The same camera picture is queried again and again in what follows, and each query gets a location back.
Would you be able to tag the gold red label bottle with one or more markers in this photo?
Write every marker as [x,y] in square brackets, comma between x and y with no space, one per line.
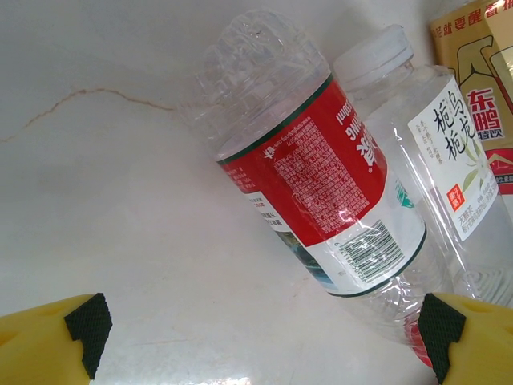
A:
[489,80]

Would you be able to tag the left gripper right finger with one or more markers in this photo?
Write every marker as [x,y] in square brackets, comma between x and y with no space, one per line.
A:
[477,345]

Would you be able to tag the red label red cap bottle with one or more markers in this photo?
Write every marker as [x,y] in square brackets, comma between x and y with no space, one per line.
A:
[312,172]

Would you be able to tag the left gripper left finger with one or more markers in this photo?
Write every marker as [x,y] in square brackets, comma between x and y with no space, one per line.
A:
[36,345]

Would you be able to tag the white label tea bottle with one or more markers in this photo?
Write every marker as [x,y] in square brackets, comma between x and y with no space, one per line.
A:
[441,160]

